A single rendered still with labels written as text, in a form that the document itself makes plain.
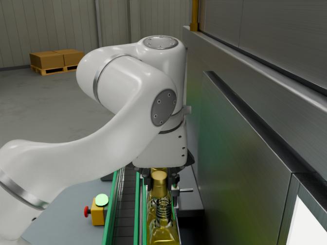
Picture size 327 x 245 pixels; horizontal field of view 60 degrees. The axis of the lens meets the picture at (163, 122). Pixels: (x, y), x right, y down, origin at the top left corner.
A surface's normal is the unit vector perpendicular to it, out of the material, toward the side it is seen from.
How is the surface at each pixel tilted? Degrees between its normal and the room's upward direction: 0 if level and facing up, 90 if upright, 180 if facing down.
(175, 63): 100
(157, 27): 90
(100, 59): 37
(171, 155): 108
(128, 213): 0
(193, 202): 0
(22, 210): 90
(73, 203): 0
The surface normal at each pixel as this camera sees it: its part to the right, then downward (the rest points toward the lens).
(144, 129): 0.69, 0.43
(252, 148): -1.00, 0.03
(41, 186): 0.57, 0.32
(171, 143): 0.14, 0.61
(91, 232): 0.00, -0.92
